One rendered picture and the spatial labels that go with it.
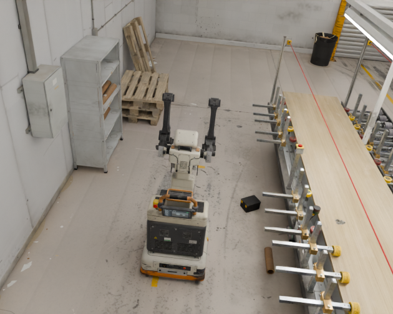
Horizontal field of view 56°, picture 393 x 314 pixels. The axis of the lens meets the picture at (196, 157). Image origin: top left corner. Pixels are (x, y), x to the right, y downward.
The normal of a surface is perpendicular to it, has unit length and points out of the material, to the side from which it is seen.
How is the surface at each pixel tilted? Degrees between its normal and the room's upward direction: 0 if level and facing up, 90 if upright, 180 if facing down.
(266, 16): 90
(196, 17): 90
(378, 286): 0
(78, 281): 0
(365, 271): 0
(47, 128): 90
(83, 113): 90
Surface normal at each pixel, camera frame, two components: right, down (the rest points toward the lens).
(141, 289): 0.08, -0.83
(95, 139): -0.08, 0.55
